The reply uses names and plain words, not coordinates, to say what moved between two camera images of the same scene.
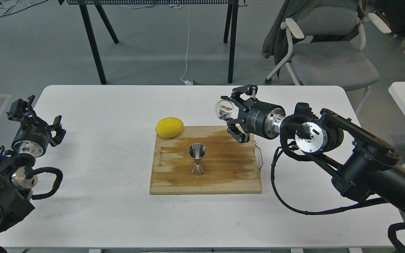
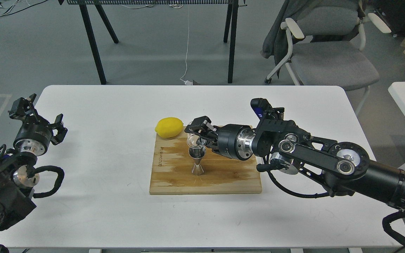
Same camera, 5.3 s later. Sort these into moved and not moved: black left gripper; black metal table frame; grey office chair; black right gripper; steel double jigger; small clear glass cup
Moved: black right gripper; small clear glass cup
Not moved: black metal table frame; steel double jigger; grey office chair; black left gripper
